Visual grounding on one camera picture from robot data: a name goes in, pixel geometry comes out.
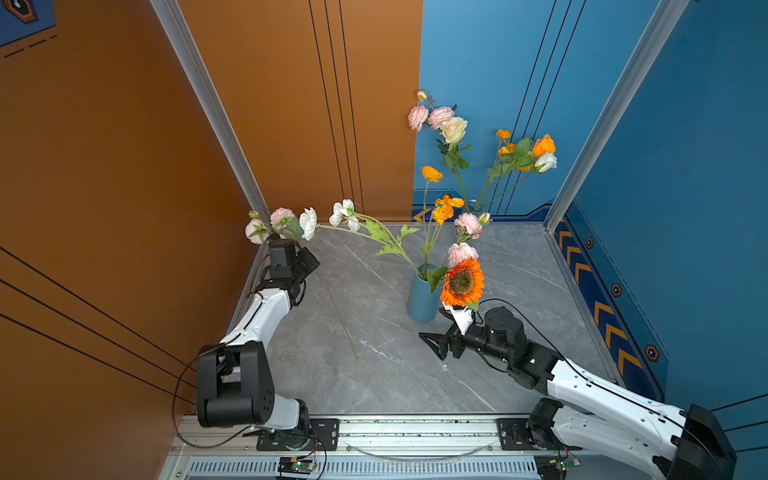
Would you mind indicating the pale pink flower spray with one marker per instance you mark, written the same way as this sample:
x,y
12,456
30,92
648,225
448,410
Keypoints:
x,y
345,218

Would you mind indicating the teal cylinder vase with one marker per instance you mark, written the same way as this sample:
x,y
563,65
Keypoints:
x,y
422,304

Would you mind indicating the pink carnation flower stem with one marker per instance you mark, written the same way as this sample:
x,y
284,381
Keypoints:
x,y
462,249

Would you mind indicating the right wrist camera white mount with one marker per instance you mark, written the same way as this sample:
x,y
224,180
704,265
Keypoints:
x,y
463,317

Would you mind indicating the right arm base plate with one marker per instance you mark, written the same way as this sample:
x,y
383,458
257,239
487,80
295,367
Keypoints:
x,y
514,434

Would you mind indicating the large pink peony stem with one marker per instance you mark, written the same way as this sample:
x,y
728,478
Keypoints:
x,y
270,225

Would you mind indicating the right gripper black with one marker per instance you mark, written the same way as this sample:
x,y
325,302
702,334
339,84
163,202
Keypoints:
x,y
454,338

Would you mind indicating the aluminium corner post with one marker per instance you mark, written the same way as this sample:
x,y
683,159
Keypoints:
x,y
652,40
177,31

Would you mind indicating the aluminium front rail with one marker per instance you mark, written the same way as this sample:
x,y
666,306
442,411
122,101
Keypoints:
x,y
450,435

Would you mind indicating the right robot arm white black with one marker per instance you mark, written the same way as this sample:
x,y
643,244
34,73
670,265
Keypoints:
x,y
582,410

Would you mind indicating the cream rose stem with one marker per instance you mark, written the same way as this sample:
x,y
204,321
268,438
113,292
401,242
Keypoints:
x,y
451,146

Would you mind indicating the orange sunflower stem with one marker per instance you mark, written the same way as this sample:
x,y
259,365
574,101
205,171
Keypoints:
x,y
460,286

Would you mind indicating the white rose stem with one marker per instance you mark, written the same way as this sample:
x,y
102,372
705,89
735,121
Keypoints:
x,y
528,164

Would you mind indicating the circuit board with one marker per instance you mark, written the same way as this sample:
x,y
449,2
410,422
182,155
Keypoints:
x,y
555,468
296,467

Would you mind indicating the right circuit board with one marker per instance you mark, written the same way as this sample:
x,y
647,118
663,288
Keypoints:
x,y
555,468

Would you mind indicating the small orange flower sprig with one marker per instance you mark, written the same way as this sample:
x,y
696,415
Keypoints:
x,y
505,149

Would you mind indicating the pink rose branch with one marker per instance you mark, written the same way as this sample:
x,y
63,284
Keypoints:
x,y
427,114

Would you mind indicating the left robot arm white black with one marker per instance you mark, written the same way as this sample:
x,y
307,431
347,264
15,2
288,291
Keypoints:
x,y
235,385

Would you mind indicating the left circuit board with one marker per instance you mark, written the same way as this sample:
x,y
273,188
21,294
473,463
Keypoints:
x,y
296,467

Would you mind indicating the left aluminium corner post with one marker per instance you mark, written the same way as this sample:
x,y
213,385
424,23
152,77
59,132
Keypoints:
x,y
177,31

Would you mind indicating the clear ribbed glass vase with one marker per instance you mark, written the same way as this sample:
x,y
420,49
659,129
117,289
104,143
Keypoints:
x,y
466,217

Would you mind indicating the orange poppy stem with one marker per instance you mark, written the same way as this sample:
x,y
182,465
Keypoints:
x,y
442,210

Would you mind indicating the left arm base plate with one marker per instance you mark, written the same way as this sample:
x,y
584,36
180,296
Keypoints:
x,y
321,433

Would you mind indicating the right aluminium corner post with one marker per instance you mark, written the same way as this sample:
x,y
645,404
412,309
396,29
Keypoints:
x,y
652,40

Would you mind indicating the large orange rose stem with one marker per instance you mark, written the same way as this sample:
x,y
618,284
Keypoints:
x,y
524,146

